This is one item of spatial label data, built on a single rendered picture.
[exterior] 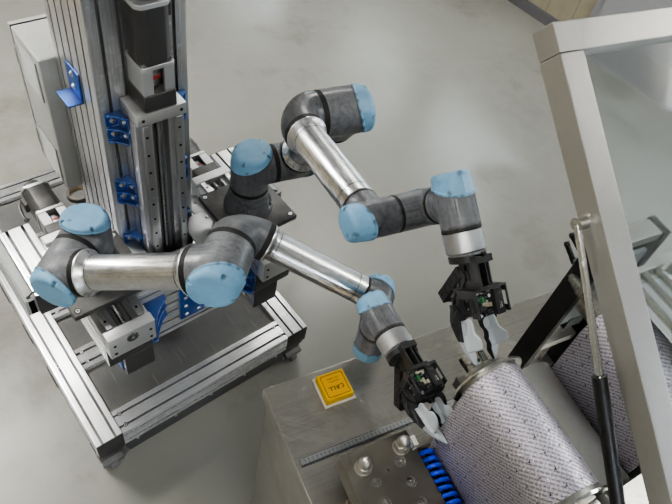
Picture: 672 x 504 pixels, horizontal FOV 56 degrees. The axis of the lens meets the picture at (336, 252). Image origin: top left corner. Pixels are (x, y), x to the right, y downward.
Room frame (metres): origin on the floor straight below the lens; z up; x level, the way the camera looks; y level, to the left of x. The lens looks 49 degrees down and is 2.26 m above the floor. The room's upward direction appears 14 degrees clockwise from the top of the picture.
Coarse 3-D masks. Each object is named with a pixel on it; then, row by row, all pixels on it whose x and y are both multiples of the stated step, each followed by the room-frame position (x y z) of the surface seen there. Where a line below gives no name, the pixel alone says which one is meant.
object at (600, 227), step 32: (544, 32) 0.58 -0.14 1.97; (576, 32) 0.58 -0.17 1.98; (608, 32) 0.60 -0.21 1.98; (640, 32) 0.62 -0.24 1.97; (544, 64) 0.56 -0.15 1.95; (576, 64) 0.56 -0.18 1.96; (576, 96) 0.53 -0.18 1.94; (576, 128) 0.51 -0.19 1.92; (576, 160) 0.50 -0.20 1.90; (608, 160) 0.50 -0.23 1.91; (576, 192) 0.48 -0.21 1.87; (608, 192) 0.47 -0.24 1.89; (576, 224) 0.45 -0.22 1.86; (608, 224) 0.45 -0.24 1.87; (608, 256) 0.43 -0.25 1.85; (608, 288) 0.41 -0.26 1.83; (640, 288) 0.42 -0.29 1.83; (608, 320) 0.40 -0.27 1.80; (640, 320) 0.39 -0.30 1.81; (640, 352) 0.37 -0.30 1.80; (608, 384) 0.36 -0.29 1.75; (640, 384) 0.35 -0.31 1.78; (608, 416) 0.33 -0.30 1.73; (640, 416) 0.33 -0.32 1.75; (608, 448) 0.31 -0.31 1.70; (640, 448) 0.31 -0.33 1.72; (608, 480) 0.29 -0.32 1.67
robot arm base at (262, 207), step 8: (232, 192) 1.30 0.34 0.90; (264, 192) 1.32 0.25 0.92; (224, 200) 1.32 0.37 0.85; (232, 200) 1.29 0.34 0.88; (240, 200) 1.29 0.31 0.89; (248, 200) 1.29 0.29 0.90; (256, 200) 1.30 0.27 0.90; (264, 200) 1.32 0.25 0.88; (224, 208) 1.30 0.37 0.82; (232, 208) 1.28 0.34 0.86; (240, 208) 1.28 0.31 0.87; (248, 208) 1.28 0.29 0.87; (256, 208) 1.29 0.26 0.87; (264, 208) 1.31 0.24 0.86; (264, 216) 1.30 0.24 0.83
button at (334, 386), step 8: (320, 376) 0.76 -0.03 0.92; (328, 376) 0.76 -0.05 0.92; (336, 376) 0.77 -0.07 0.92; (344, 376) 0.77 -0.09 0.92; (320, 384) 0.74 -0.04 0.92; (328, 384) 0.74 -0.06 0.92; (336, 384) 0.75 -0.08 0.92; (344, 384) 0.75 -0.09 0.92; (320, 392) 0.73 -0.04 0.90; (328, 392) 0.72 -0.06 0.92; (336, 392) 0.73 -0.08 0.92; (344, 392) 0.73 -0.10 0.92; (352, 392) 0.74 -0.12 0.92; (328, 400) 0.70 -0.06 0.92; (336, 400) 0.71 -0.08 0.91
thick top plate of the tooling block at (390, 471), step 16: (400, 432) 0.61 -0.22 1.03; (368, 448) 0.56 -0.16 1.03; (384, 448) 0.57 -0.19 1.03; (336, 464) 0.53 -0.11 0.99; (352, 464) 0.52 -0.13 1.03; (384, 464) 0.54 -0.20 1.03; (400, 464) 0.55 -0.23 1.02; (416, 464) 0.55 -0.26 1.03; (352, 480) 0.49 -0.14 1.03; (368, 480) 0.49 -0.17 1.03; (384, 480) 0.50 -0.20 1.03; (400, 480) 0.51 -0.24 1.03; (416, 480) 0.52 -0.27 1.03; (432, 480) 0.53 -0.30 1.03; (352, 496) 0.47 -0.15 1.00; (368, 496) 0.46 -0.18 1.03; (384, 496) 0.47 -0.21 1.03; (400, 496) 0.48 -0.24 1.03; (416, 496) 0.49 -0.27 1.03; (432, 496) 0.49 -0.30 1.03
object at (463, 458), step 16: (448, 416) 0.61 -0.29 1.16; (448, 432) 0.59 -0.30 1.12; (464, 432) 0.57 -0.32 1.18; (432, 448) 0.60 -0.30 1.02; (448, 448) 0.58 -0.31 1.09; (464, 448) 0.55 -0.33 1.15; (480, 448) 0.53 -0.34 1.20; (448, 464) 0.56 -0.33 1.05; (464, 464) 0.54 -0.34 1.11; (480, 464) 0.52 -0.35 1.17; (464, 480) 0.52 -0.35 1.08; (480, 480) 0.50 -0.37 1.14; (496, 480) 0.49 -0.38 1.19; (464, 496) 0.50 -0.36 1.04; (480, 496) 0.49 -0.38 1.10; (496, 496) 0.47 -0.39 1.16
